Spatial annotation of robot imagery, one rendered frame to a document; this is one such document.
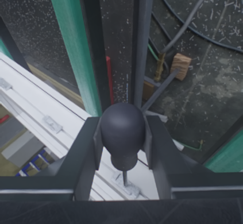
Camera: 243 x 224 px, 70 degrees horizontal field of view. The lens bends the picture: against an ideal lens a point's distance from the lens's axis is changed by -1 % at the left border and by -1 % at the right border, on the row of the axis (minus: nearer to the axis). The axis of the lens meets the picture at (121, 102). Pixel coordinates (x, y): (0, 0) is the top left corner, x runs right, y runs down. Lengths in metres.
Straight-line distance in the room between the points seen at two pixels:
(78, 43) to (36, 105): 0.24
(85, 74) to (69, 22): 0.07
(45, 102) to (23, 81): 0.10
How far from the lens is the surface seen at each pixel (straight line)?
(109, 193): 0.74
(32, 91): 0.47
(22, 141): 9.77
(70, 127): 0.37
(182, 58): 1.22
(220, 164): 0.22
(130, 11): 0.52
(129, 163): 0.18
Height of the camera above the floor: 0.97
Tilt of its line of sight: 28 degrees down
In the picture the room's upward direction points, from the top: 136 degrees counter-clockwise
